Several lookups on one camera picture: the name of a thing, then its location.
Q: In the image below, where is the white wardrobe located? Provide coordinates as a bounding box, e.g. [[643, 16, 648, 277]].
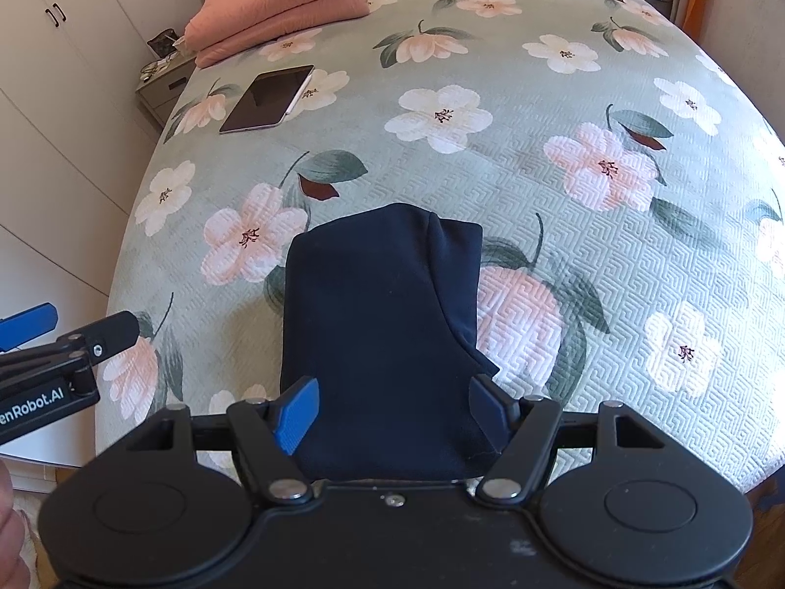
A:
[[0, 0, 206, 475]]

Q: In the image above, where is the dark tablet with cover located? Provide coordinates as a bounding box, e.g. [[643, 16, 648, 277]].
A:
[[218, 64, 316, 135]]

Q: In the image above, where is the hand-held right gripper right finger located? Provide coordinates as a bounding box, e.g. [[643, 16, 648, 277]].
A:
[[469, 373, 671, 502]]

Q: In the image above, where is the small picture frame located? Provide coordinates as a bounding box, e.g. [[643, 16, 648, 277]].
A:
[[148, 27, 181, 58]]

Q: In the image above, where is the floral green bedspread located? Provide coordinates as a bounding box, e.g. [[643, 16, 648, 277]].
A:
[[92, 0, 785, 497]]

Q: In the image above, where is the grey nightstand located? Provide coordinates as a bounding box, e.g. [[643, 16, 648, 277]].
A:
[[135, 43, 201, 131]]

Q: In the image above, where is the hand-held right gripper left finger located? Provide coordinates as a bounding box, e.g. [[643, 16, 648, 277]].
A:
[[126, 376, 322, 503]]

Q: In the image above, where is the navy blue hoodie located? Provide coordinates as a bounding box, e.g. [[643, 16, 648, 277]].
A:
[[279, 202, 501, 484]]

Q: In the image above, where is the folded pink blanket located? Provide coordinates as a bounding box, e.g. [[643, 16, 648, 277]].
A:
[[184, 0, 370, 70]]

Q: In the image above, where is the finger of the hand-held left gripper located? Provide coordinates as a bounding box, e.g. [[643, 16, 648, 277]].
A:
[[0, 302, 60, 352], [0, 311, 141, 391]]

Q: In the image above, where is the person's left hand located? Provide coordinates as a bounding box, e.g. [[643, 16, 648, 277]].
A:
[[0, 459, 29, 584]]

